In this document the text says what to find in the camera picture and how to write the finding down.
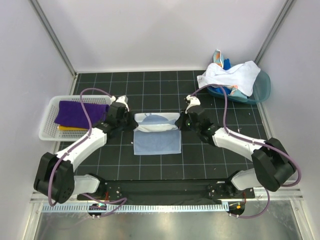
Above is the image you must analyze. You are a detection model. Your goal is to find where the light blue bear towel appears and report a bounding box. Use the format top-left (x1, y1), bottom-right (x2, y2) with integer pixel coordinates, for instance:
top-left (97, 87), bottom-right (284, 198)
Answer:
top-left (133, 112), bottom-right (182, 156)

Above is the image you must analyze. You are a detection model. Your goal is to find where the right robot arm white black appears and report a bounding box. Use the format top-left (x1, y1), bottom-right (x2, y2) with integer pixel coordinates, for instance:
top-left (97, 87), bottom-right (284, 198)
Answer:
top-left (175, 105), bottom-right (298, 198)

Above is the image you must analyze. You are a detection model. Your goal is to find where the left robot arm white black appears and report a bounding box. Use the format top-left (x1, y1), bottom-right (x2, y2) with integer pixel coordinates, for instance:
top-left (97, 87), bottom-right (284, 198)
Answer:
top-left (33, 99), bottom-right (138, 207)

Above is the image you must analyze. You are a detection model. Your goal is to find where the black grid mat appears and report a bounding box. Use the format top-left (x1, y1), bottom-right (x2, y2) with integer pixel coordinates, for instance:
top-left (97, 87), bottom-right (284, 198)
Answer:
top-left (71, 70), bottom-right (267, 180)

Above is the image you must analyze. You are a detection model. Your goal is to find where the purple folded towel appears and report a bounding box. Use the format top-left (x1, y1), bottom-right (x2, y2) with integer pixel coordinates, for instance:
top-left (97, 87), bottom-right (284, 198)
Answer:
top-left (54, 100), bottom-right (110, 129)

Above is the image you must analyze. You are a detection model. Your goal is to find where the yellow folded towel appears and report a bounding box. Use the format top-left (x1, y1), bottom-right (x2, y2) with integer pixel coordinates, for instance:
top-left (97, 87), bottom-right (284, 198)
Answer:
top-left (57, 125), bottom-right (87, 131)

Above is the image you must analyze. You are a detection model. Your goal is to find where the dark blue towel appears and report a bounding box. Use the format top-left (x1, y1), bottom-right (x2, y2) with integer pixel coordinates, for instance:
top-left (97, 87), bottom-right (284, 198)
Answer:
top-left (223, 58), bottom-right (231, 71)

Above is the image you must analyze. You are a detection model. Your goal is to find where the white towel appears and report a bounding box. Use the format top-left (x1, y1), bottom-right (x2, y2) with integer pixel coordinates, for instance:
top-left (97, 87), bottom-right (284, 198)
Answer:
top-left (197, 61), bottom-right (261, 97)

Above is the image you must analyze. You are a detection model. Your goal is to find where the orange patterned towel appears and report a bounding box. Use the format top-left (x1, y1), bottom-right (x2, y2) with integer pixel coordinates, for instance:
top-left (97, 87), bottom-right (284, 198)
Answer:
top-left (212, 49), bottom-right (224, 68)

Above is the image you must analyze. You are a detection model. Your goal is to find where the white plastic basket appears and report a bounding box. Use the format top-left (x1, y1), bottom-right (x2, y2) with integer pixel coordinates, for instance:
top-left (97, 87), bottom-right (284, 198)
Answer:
top-left (38, 95), bottom-right (112, 142)

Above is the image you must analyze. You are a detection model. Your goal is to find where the teal plastic bowl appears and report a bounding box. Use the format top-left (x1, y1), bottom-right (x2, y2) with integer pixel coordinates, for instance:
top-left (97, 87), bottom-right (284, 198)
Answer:
top-left (206, 69), bottom-right (272, 106)

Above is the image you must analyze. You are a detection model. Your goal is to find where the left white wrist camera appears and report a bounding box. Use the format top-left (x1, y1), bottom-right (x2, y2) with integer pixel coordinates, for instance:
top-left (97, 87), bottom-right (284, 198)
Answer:
top-left (110, 95), bottom-right (130, 112)

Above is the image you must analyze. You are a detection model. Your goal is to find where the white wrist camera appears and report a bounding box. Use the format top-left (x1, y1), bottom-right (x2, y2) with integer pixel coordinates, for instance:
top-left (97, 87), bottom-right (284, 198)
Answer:
top-left (110, 95), bottom-right (130, 112)
top-left (185, 95), bottom-right (201, 113)

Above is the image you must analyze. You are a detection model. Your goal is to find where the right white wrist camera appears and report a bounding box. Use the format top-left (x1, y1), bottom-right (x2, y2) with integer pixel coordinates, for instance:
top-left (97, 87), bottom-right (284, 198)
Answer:
top-left (185, 95), bottom-right (201, 113)

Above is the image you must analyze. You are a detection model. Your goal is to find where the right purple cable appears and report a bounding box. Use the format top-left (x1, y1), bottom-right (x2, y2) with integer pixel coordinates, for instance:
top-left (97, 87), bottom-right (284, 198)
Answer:
top-left (186, 84), bottom-right (302, 220)

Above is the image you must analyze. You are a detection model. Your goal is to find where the purple cable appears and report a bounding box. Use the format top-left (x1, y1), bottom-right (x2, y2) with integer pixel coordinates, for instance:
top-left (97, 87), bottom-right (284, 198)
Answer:
top-left (186, 84), bottom-right (302, 220)
top-left (47, 87), bottom-right (128, 217)

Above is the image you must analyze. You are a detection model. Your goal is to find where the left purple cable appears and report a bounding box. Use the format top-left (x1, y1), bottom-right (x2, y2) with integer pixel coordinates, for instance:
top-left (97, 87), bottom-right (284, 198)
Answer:
top-left (47, 87), bottom-right (128, 217)

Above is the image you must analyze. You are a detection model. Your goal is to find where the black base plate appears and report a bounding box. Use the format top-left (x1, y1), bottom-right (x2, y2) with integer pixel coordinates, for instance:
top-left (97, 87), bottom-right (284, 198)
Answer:
top-left (76, 179), bottom-right (255, 206)

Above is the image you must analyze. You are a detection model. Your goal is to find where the white slotted cable duct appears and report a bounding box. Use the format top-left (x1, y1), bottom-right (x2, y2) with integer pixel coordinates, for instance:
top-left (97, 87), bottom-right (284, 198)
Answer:
top-left (41, 202), bottom-right (229, 214)

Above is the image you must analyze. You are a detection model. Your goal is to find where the aluminium rail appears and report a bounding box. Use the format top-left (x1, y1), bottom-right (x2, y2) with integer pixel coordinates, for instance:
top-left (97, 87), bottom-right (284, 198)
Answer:
top-left (29, 185), bottom-right (304, 204)

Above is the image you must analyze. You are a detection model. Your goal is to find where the right aluminium frame post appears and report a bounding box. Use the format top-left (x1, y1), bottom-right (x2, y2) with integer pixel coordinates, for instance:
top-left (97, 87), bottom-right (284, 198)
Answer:
top-left (254, 0), bottom-right (296, 65)

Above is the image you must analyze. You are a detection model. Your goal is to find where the aluminium frame post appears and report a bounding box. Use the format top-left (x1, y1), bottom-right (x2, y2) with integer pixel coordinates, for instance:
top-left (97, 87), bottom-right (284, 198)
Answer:
top-left (254, 0), bottom-right (296, 65)
top-left (28, 0), bottom-right (77, 78)

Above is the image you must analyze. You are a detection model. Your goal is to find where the left aluminium frame post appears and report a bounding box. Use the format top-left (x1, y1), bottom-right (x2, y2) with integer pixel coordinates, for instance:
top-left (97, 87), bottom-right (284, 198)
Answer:
top-left (28, 0), bottom-right (77, 78)

